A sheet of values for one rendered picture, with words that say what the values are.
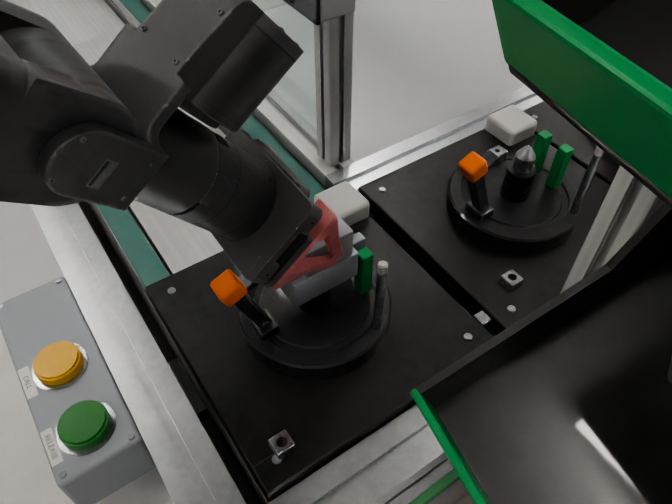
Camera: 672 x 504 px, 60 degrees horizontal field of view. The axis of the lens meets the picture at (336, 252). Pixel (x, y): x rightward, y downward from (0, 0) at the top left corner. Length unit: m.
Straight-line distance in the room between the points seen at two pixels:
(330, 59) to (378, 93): 0.40
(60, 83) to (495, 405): 0.21
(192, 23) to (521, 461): 0.24
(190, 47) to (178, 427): 0.33
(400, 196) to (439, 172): 0.06
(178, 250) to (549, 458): 0.53
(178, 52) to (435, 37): 0.92
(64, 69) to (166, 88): 0.05
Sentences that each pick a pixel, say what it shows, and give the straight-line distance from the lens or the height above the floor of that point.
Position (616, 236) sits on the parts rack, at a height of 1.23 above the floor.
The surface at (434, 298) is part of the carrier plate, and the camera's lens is 0.57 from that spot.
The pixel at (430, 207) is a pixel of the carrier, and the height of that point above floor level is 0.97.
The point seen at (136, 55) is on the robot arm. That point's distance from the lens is 0.31.
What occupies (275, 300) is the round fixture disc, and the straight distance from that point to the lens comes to 0.54.
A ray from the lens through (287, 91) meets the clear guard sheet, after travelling 0.77.
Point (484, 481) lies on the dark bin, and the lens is 0.25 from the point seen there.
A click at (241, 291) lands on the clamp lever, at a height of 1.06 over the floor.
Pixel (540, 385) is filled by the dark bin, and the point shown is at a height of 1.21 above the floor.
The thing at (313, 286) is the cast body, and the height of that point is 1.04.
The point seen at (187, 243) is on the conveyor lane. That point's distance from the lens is 0.70.
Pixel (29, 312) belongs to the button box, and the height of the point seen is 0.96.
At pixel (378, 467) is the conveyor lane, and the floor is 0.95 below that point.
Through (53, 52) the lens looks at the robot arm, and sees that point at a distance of 0.28.
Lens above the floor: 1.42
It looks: 48 degrees down
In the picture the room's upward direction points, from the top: straight up
